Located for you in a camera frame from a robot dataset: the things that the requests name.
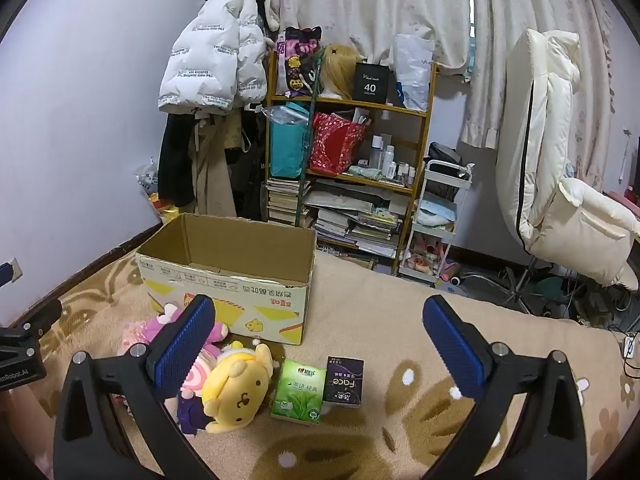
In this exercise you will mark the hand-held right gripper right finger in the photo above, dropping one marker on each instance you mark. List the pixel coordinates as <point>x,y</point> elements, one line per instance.
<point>455,355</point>

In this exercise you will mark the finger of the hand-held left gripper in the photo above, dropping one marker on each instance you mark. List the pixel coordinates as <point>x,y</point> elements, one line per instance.
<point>5,274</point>

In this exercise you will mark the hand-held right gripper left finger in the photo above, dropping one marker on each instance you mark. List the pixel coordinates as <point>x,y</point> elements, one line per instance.
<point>184,347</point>

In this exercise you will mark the pink bear plush toy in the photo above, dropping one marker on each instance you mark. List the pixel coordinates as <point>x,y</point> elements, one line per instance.
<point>167,316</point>

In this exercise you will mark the printed cardboard box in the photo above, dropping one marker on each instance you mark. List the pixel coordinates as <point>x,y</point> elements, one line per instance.
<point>260,300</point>

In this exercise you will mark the pink striped plush toy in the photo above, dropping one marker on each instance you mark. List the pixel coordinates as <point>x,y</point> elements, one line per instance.
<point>200,371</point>

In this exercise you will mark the pale pink plush toy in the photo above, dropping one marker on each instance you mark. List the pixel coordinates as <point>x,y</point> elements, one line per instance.
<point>134,334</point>

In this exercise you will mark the purple plush toy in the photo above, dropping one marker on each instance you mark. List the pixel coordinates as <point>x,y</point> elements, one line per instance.
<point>192,414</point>

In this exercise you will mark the yellow dog plush toy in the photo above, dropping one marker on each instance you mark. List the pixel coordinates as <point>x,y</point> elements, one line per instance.
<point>235,395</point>

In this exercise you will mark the beige patterned blanket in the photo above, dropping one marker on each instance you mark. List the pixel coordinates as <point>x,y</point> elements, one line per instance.
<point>380,310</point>

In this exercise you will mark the black tissue pack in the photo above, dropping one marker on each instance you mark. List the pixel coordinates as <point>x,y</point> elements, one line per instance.
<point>342,385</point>

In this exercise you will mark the green tissue pack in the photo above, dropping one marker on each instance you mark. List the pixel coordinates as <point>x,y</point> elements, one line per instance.
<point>297,390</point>

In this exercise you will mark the gold foil bag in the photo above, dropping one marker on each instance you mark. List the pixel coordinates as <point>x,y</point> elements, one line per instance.
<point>165,207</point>

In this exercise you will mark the pile of magazines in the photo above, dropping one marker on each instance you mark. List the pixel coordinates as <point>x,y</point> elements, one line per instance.
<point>357,225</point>

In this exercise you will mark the white trolley cart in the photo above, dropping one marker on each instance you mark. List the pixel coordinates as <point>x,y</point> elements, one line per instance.
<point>440,185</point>

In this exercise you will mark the white power strip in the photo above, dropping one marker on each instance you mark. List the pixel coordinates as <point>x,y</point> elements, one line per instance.
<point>629,346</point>

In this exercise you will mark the stack of old books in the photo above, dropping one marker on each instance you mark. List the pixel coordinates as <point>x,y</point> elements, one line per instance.
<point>282,202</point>

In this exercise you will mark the beige coat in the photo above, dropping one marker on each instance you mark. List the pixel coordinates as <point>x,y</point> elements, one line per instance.
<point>212,170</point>

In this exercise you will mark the black coat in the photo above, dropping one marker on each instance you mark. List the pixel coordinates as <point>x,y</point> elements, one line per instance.
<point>177,160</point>

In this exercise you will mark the dark hanging garment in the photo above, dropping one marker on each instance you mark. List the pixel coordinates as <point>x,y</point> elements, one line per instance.
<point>252,170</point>

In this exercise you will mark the black bag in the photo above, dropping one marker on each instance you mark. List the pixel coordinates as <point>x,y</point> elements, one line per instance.
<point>442,152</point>

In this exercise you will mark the pale green cloth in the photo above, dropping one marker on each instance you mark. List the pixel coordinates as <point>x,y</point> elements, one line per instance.
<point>365,172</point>

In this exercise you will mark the row of white cosmetic bottles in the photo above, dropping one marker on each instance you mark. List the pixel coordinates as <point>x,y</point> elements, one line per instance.
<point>387,157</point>

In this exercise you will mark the teal bag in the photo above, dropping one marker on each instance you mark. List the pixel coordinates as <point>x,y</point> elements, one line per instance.
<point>287,147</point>

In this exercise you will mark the white recliner chair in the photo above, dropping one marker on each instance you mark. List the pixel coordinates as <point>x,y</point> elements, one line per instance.
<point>540,135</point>

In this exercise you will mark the red gift bag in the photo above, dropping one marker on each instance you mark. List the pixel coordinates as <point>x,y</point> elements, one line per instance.
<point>335,145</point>

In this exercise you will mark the wooden shelf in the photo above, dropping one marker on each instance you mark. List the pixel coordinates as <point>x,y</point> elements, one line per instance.
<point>350,103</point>

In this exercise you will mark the white plastic bag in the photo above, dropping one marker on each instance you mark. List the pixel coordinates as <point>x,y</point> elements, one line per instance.
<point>412,75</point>

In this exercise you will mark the black box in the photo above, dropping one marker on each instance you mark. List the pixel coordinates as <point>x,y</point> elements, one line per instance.
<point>371,84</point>

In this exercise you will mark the white puffer jacket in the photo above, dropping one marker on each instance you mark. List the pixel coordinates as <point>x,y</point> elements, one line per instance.
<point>210,60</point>

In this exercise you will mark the blonde wig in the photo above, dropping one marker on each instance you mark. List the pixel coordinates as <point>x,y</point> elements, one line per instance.
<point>337,72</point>

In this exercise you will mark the cartoon print bag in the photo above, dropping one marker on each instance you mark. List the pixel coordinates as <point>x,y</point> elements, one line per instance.
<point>296,60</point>

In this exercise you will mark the floral curtain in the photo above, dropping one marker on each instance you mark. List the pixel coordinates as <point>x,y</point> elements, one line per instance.
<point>505,10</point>
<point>370,0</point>

